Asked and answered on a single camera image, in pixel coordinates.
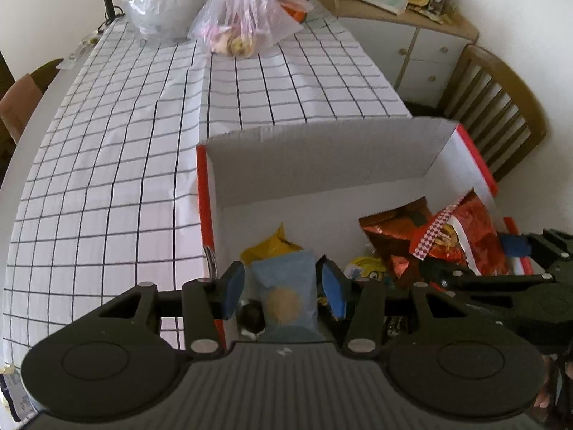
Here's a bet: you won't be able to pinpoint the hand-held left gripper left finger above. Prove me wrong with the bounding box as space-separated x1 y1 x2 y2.
98 260 246 359

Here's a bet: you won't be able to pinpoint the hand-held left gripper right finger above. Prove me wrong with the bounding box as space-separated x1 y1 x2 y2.
316 257 513 359

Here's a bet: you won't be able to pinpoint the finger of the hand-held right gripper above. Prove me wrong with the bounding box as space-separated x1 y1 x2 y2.
498 228 573 261
420 260 558 291

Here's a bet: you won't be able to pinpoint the red checkered snack bag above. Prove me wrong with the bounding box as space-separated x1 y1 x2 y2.
409 188 513 277

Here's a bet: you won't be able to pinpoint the blue snack packet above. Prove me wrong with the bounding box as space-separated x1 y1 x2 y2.
248 251 325 343

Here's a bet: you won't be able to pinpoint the red cardboard box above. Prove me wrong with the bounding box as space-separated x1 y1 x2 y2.
196 116 535 350

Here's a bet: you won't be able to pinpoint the black and white snack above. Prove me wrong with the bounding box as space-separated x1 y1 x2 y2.
237 299 268 339

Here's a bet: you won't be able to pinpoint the yellow cartoon snack packet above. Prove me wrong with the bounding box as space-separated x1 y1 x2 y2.
344 256 388 283

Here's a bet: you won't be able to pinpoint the red-brown foil snack bag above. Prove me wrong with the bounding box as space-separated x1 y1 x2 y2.
358 196 433 290

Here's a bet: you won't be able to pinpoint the wooden slatted chair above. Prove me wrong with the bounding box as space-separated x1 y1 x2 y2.
439 45 548 182

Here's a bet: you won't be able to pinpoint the white checkered tablecloth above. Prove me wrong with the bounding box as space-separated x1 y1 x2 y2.
0 9 413 368

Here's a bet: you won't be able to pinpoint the beige sideboard cabinet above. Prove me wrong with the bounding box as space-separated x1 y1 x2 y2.
300 0 480 109

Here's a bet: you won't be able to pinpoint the white printed packet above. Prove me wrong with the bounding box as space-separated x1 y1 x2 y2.
0 363 37 422

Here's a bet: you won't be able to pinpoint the clear plastic bag pink contents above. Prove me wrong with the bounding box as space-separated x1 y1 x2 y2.
187 0 316 59

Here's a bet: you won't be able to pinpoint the brown cushioned chair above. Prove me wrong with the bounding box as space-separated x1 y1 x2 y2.
0 58 66 162

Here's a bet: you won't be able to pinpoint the small white tags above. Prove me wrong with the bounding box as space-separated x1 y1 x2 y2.
56 35 99 71

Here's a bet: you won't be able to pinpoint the grey plastic bag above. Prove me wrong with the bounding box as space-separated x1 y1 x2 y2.
121 0 233 42

